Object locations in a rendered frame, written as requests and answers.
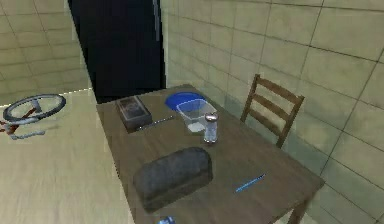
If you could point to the brown wooden table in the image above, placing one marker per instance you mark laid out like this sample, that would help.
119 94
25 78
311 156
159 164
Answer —
233 156

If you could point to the blue pen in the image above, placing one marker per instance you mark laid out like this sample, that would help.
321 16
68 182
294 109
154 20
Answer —
250 183

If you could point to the clear glass bowl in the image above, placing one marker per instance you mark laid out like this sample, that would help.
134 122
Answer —
196 115

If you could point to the black fridge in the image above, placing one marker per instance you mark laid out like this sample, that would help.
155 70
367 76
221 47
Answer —
120 46

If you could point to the dark brown book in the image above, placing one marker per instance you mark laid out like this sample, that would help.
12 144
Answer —
133 112

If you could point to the small blue object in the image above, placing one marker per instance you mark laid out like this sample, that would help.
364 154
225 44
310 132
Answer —
165 220

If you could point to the thin dark knife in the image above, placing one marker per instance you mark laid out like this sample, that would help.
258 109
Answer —
156 122

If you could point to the brown wooden slatted chair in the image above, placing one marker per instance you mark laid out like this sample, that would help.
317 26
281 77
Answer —
266 110

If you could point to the clear shaker with silver cap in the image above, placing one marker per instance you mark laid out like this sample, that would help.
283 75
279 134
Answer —
211 130

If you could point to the blue round plate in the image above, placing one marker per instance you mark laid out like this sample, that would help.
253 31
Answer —
180 99

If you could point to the dark grey bread loaf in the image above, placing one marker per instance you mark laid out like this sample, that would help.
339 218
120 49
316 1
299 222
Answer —
173 176

